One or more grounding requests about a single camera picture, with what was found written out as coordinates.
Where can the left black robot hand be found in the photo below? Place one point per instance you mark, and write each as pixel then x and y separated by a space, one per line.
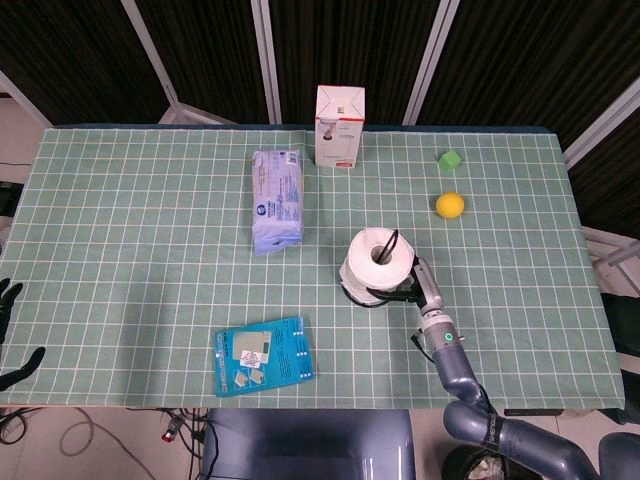
pixel 29 363

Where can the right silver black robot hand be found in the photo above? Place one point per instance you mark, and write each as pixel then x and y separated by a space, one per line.
pixel 427 290

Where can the white toilet paper roll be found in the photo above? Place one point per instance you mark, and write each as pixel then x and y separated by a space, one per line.
pixel 365 260

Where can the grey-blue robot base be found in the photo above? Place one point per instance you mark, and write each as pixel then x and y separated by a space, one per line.
pixel 310 445

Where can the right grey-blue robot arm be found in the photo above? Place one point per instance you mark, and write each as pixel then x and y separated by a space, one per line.
pixel 452 365

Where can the black paper roll holder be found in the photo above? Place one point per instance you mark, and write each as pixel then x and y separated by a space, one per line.
pixel 384 254

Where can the green grid tablecloth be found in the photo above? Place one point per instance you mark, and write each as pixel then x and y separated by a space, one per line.
pixel 150 250

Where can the yellow ball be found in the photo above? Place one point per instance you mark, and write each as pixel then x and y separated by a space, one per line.
pixel 450 205

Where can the green cube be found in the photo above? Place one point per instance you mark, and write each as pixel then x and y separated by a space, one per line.
pixel 450 161

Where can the pale blue tissue pack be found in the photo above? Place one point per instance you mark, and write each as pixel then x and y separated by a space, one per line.
pixel 277 200

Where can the blue digital scale box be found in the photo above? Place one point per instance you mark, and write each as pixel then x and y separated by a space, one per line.
pixel 265 357

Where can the black waste bin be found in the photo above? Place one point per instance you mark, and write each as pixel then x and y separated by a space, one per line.
pixel 452 465

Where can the white red carton box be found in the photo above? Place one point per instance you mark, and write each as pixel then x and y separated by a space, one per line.
pixel 339 130

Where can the grey metal rack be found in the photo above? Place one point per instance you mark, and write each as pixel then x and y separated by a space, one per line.
pixel 620 255

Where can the white partition frame post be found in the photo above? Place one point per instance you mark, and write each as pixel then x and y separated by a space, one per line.
pixel 432 55
pixel 150 50
pixel 600 125
pixel 267 60
pixel 25 97

